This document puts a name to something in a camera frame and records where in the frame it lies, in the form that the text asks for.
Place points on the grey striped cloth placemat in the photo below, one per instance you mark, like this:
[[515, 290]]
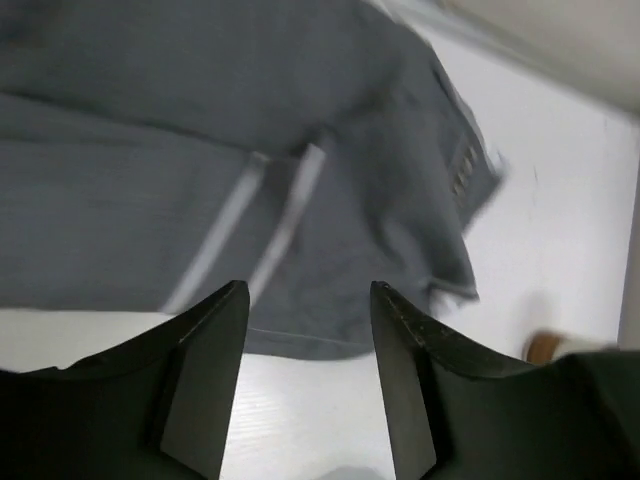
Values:
[[152, 151]]

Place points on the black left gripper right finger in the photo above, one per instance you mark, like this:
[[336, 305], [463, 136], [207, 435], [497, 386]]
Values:
[[455, 409]]

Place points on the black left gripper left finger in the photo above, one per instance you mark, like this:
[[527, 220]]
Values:
[[164, 397]]

